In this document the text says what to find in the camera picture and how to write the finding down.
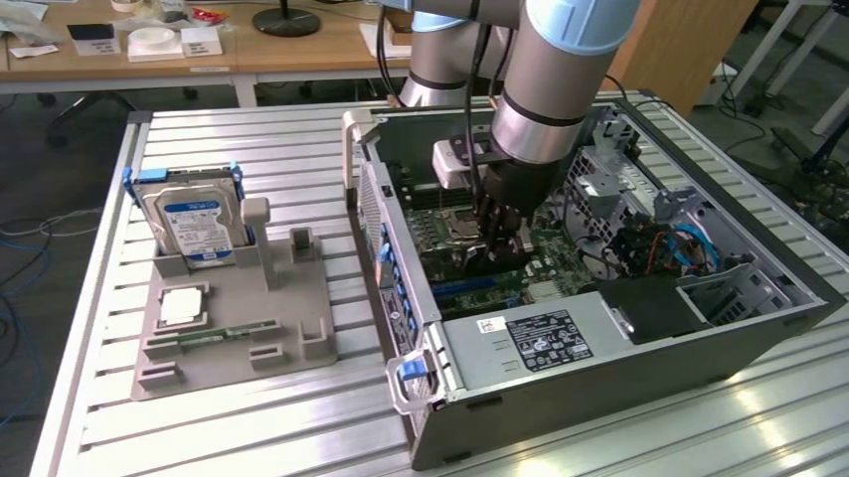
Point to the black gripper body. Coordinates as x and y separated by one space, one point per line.
521 186

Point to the Nvidia graphics card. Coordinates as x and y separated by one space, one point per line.
474 261

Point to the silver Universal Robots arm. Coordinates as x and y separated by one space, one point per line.
550 74

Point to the metal CPU socket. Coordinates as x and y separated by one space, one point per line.
461 226

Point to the green Dell motherboard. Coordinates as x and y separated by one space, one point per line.
557 268

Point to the grey metal drive cage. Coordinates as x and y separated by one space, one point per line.
597 189

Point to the blue expansion slot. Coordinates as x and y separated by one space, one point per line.
465 286

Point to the silver chipset heatsink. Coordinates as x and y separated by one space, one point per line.
548 291

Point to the grey power supply unit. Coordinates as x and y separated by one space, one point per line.
478 358

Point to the dark grey PC case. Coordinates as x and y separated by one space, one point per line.
597 397

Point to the grey metal disk bay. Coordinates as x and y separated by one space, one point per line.
729 298

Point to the white paper stack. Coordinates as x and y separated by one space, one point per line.
370 42

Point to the wooden cabinet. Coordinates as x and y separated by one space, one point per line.
684 49

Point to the wooden desk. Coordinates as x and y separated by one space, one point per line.
298 49

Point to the hard disk in blue caddy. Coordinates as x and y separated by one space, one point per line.
193 228

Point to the green RAM stick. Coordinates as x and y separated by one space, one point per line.
219 335

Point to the black round lamp base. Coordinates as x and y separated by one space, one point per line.
286 22

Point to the silver CPU chip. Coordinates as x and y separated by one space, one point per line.
181 307

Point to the grey printed parts rack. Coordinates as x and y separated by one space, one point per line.
219 372

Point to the plain white box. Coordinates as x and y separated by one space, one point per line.
201 42

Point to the red small packet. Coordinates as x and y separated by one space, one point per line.
209 15

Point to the white tape roll box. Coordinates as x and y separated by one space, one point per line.
155 45

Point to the white box with black top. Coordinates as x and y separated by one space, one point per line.
94 39

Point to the white paper tag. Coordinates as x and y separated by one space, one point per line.
34 50

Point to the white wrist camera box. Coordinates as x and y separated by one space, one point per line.
454 169

